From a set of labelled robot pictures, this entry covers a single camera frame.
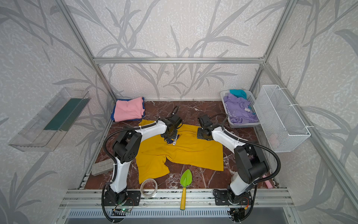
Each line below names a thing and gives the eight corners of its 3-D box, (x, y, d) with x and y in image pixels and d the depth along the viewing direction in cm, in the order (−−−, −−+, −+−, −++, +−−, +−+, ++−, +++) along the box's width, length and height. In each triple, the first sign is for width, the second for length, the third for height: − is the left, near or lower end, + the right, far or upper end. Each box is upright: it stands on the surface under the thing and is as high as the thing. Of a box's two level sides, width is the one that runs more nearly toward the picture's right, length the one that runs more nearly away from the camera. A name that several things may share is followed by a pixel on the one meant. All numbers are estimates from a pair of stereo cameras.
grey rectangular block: (94, 176, 83) (91, 174, 80) (94, 166, 87) (91, 164, 84) (114, 169, 86) (112, 167, 83) (114, 159, 89) (111, 157, 87)
